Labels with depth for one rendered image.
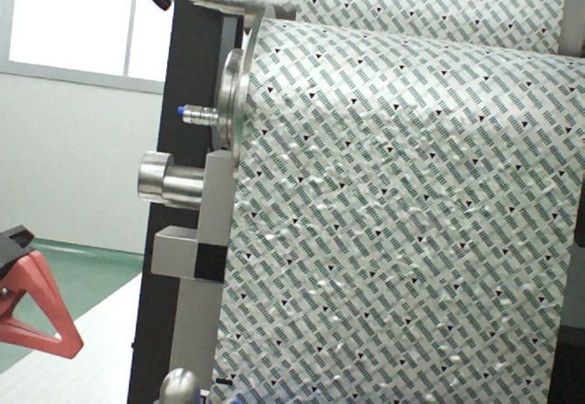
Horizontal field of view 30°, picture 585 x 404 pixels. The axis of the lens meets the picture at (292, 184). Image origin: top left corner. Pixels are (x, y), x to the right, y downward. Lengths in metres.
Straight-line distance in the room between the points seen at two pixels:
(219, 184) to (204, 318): 0.11
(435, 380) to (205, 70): 0.46
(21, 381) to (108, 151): 5.36
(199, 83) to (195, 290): 0.30
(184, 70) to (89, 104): 5.49
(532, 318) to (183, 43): 0.50
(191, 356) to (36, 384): 0.39
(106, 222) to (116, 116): 0.64
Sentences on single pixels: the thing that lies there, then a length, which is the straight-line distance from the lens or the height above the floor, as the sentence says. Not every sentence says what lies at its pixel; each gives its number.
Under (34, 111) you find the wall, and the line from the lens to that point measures 6.70.
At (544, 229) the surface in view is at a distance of 0.77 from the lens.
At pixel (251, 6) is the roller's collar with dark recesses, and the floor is 1.33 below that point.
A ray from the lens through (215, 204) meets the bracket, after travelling 0.85.
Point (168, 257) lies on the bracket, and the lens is 0.86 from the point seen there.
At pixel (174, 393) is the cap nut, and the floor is 1.06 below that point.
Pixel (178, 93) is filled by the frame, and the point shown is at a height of 1.24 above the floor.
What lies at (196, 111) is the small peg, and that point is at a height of 1.24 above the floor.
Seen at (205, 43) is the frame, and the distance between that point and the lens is 1.11.
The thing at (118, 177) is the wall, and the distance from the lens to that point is 6.57.
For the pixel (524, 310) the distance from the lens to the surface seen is 0.78.
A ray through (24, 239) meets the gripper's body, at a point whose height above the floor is 1.12.
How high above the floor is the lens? 1.28
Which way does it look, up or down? 6 degrees down
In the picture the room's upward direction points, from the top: 8 degrees clockwise
